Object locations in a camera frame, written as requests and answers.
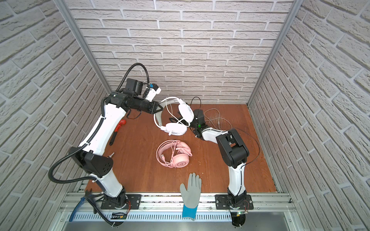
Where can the pink headphones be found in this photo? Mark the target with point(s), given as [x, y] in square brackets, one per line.
[180, 154]

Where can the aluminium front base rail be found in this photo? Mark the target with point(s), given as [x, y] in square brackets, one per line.
[168, 207]

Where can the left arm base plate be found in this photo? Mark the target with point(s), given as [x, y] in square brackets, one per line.
[122, 201]

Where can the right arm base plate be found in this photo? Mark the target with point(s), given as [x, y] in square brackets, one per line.
[228, 201]

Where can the aluminium corner post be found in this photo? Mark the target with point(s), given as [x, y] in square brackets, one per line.
[91, 73]
[296, 5]

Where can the aluminium corner post left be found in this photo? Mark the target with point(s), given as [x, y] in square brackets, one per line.
[91, 73]

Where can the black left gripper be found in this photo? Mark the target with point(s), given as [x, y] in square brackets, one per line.
[155, 109]

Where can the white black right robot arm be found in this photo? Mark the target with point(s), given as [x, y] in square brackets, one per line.
[234, 153]

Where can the red black pipe wrench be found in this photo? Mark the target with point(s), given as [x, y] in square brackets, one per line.
[120, 124]

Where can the aluminium corner post right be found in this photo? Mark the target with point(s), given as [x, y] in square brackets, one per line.
[296, 5]

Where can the white headphones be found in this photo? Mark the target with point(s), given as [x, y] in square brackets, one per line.
[180, 124]

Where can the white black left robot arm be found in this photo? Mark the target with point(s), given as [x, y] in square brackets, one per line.
[91, 158]

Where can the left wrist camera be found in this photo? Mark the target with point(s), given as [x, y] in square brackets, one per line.
[137, 88]

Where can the grey blue work glove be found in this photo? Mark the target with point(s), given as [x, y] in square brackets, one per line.
[191, 196]

